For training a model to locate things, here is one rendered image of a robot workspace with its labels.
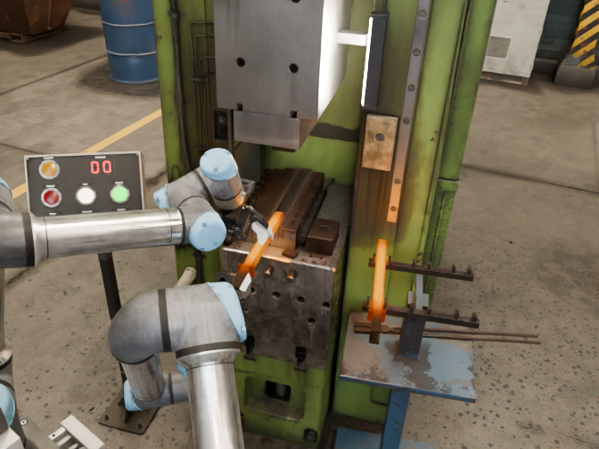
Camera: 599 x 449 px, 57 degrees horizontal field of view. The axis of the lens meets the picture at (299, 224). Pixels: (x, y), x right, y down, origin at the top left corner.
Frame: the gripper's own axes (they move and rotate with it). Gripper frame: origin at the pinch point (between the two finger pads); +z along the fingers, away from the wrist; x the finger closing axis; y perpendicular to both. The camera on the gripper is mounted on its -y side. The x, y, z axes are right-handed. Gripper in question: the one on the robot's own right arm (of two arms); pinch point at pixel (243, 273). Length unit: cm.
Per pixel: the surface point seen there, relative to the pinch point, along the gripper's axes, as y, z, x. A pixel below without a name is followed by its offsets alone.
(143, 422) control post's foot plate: 99, 15, -51
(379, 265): 3.6, 20.2, 35.4
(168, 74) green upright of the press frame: -40, 41, -39
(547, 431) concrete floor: 100, 60, 112
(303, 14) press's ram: -64, 27, 8
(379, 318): 2.8, -4.2, 38.7
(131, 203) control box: -6.0, 16.1, -42.4
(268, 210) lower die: 1.1, 36.9, -4.3
